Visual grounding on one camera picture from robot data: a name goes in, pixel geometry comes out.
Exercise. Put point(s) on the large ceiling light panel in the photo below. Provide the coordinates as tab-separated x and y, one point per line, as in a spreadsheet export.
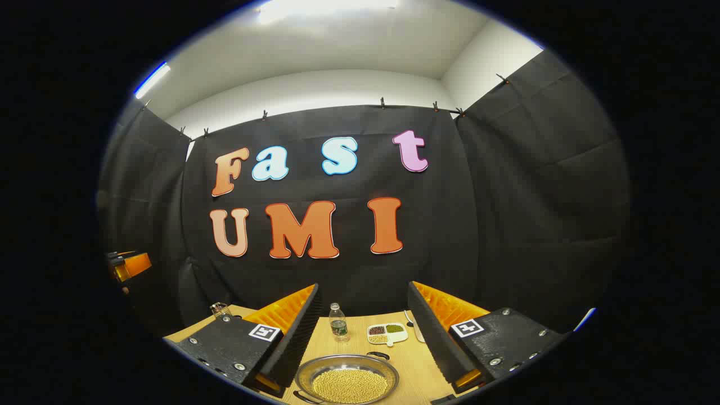
326	8

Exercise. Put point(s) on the row of black cloth clips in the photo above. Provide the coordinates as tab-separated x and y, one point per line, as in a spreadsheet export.
382	102

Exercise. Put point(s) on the white divided bean dish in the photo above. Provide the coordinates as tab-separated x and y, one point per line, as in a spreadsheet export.
387	333

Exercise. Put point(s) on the clear plastic water bottle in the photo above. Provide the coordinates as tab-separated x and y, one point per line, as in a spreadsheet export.
338	326

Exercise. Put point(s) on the narrow ceiling light strip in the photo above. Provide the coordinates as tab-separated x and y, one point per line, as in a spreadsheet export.
152	80

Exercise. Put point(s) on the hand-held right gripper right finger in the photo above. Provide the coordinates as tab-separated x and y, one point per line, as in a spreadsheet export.
430	337

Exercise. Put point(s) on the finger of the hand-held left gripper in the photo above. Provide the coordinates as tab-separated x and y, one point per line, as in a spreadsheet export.
135	264

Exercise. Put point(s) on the small metal utensil holder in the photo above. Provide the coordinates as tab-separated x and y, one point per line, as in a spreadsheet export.
220	309

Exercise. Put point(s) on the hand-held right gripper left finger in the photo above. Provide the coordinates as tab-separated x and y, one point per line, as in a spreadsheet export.
298	343

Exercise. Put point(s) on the black backdrop cloth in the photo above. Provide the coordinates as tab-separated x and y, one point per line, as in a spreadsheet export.
506	225

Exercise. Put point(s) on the steel pot with soybeans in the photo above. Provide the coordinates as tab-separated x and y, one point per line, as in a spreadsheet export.
349	385

